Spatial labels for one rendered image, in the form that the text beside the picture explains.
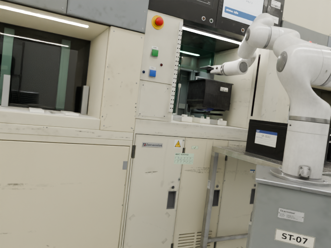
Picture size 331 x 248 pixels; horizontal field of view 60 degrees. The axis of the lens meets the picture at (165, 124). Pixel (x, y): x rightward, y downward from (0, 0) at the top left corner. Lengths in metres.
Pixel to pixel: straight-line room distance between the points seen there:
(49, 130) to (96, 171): 0.28
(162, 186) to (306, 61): 0.93
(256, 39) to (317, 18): 1.01
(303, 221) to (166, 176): 0.79
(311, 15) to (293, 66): 1.30
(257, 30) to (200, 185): 0.86
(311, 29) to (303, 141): 1.34
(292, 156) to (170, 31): 0.87
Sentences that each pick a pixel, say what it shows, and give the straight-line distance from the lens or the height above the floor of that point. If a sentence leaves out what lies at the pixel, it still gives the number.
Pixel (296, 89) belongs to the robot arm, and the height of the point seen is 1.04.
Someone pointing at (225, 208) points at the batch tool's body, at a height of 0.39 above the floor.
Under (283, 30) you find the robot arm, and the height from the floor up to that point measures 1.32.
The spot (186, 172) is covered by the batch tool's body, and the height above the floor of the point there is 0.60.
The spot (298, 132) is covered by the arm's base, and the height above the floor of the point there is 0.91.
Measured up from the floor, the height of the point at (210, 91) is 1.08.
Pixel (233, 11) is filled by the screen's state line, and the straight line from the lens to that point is 1.75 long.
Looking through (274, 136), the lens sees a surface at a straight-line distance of 1.43.
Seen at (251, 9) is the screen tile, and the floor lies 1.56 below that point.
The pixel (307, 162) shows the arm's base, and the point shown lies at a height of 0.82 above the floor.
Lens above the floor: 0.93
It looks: 3 degrees down
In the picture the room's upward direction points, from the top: 7 degrees clockwise
